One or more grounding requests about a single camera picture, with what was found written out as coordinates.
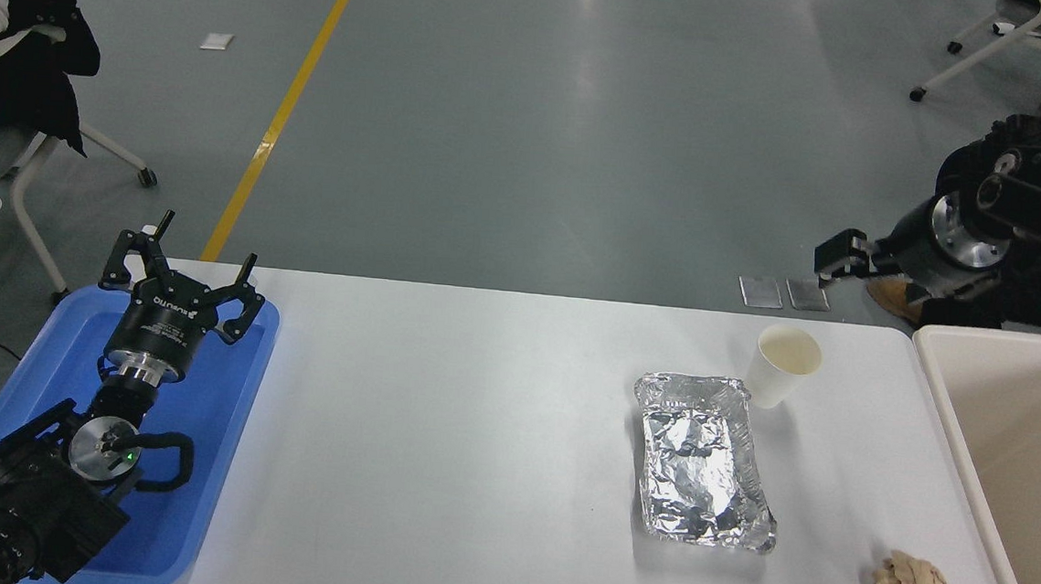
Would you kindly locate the white frame chair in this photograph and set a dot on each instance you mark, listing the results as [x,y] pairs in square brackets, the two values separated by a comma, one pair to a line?
[1005,37]
[27,203]

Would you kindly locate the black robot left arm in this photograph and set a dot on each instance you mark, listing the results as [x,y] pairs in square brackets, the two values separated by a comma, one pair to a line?
[30,496]

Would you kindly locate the metal floor plate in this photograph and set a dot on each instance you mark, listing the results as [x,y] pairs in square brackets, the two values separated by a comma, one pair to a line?
[761,291]
[808,295]

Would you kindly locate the white paper cup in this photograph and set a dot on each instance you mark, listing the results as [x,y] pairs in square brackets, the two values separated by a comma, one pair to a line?
[776,374]

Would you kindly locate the crumpled foil tray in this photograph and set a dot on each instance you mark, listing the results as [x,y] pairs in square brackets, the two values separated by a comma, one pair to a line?
[701,460]

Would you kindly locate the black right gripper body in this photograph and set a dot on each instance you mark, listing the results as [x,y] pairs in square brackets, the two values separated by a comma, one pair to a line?
[911,241]

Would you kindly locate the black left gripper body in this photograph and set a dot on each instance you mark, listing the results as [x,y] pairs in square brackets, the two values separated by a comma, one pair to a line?
[156,326]

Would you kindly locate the blue plastic tray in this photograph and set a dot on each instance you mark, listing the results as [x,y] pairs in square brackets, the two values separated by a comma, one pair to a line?
[218,417]

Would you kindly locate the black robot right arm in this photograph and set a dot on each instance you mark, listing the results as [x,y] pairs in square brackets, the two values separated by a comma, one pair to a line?
[1039,209]

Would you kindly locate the large pale bin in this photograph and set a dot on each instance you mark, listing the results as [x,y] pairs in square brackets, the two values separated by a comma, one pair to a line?
[1023,437]

